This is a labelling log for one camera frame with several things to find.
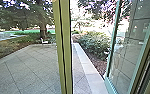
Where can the green framed glass door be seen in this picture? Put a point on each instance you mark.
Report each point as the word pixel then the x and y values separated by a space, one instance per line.
pixel 111 40

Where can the green shrub bed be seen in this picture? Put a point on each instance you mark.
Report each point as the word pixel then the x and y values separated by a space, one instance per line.
pixel 94 43

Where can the concrete border strip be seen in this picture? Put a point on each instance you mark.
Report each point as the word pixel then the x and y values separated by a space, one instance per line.
pixel 89 71

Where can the white patio chair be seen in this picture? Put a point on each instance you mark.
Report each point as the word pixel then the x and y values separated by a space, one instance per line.
pixel 44 41

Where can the dark tree trunk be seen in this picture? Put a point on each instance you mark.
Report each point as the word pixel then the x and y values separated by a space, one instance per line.
pixel 43 31

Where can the green glass door frame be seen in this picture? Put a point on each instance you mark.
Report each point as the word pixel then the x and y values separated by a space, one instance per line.
pixel 62 50

